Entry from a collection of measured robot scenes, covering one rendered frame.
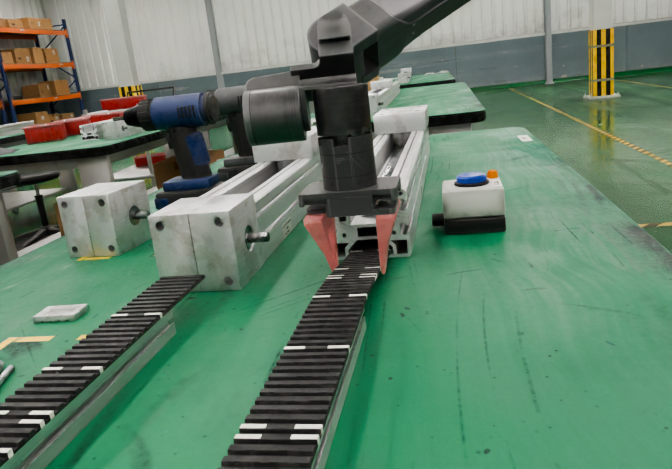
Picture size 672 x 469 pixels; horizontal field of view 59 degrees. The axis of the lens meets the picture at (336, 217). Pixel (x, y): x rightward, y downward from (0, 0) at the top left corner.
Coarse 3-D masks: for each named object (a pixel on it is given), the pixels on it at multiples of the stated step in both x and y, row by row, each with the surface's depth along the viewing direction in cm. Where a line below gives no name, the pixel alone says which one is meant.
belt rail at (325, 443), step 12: (360, 324) 53; (360, 336) 52; (348, 360) 47; (348, 372) 46; (348, 384) 45; (336, 396) 42; (336, 408) 41; (336, 420) 40; (324, 432) 37; (324, 444) 37; (324, 456) 37; (312, 468) 34
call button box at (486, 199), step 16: (448, 192) 79; (464, 192) 78; (480, 192) 78; (496, 192) 77; (448, 208) 79; (464, 208) 79; (480, 208) 78; (496, 208) 78; (432, 224) 84; (448, 224) 80; (464, 224) 79; (480, 224) 79; (496, 224) 79
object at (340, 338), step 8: (296, 336) 47; (304, 336) 47; (312, 336) 47; (320, 336) 46; (328, 336) 46; (336, 336) 46; (344, 336) 46; (352, 336) 46; (288, 344) 46; (296, 344) 46; (304, 344) 46; (312, 344) 46; (320, 344) 45; (328, 344) 45; (336, 344) 45; (344, 344) 45
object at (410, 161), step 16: (384, 144) 116; (400, 144) 129; (416, 144) 107; (384, 160) 114; (400, 160) 92; (416, 160) 94; (384, 176) 96; (400, 176) 79; (416, 176) 92; (400, 192) 73; (416, 192) 93; (400, 208) 73; (416, 208) 87; (336, 224) 74; (352, 224) 74; (368, 224) 73; (400, 224) 73; (416, 224) 85; (352, 240) 74; (400, 240) 79; (400, 256) 74
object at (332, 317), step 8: (336, 312) 51; (344, 312) 50; (352, 312) 50; (360, 312) 50; (304, 320) 50; (312, 320) 50; (320, 320) 49; (328, 320) 49; (336, 320) 49; (344, 320) 49; (352, 320) 49
